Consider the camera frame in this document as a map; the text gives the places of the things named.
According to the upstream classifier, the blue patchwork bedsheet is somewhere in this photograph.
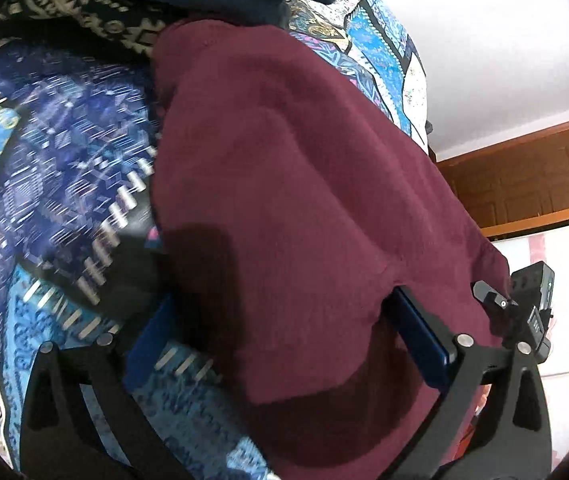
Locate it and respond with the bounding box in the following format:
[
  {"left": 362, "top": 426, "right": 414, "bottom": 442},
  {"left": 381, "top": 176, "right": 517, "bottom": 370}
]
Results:
[{"left": 0, "top": 0, "right": 429, "bottom": 479}]

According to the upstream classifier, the black patterned folded garment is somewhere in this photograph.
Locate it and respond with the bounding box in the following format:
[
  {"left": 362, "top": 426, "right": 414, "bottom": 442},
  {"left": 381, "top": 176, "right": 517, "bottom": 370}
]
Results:
[{"left": 0, "top": 0, "right": 179, "bottom": 66}]

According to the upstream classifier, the wooden door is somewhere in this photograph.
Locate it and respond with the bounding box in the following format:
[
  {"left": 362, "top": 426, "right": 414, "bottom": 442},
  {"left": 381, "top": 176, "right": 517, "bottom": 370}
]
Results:
[{"left": 437, "top": 122, "right": 569, "bottom": 240}]

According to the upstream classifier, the maroon garment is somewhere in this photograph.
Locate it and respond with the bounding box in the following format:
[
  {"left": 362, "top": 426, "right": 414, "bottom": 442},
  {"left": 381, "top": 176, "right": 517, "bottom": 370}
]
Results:
[{"left": 151, "top": 20, "right": 509, "bottom": 479}]

